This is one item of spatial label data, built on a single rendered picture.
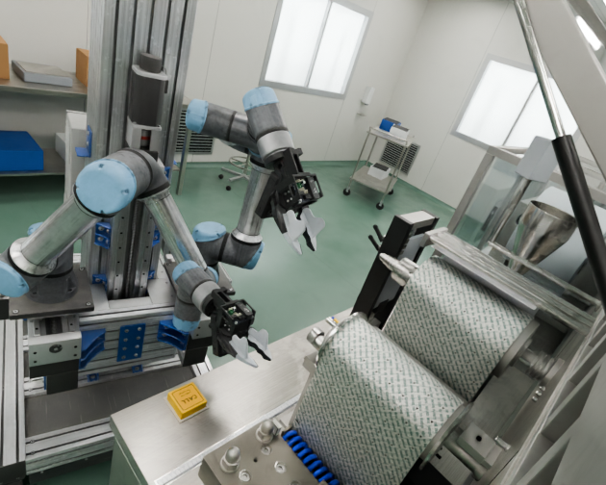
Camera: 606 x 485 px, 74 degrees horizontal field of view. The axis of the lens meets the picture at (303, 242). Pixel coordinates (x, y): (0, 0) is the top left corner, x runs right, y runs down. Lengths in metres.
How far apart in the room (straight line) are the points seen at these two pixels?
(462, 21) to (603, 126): 6.53
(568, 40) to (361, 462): 0.72
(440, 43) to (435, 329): 6.26
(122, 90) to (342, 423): 1.11
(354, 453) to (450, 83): 6.26
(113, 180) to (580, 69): 0.86
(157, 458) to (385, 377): 0.53
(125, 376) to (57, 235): 1.03
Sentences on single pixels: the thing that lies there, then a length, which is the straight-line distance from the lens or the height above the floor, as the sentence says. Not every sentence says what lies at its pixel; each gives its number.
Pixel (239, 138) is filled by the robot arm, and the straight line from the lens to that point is 0.98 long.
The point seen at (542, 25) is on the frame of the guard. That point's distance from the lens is 0.44.
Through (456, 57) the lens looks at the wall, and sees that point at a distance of 6.82.
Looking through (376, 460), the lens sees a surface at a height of 1.15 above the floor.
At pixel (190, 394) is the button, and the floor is 0.92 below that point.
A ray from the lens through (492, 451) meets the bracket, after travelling 0.78.
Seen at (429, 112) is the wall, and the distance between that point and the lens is 6.86.
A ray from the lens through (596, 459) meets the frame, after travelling 0.27.
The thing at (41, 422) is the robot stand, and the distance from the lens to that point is 1.95.
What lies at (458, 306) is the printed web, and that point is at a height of 1.37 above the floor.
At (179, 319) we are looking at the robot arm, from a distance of 1.16.
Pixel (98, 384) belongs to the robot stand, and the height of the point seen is 0.21.
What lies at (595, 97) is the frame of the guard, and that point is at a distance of 0.42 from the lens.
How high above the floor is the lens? 1.77
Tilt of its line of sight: 27 degrees down
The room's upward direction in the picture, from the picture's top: 19 degrees clockwise
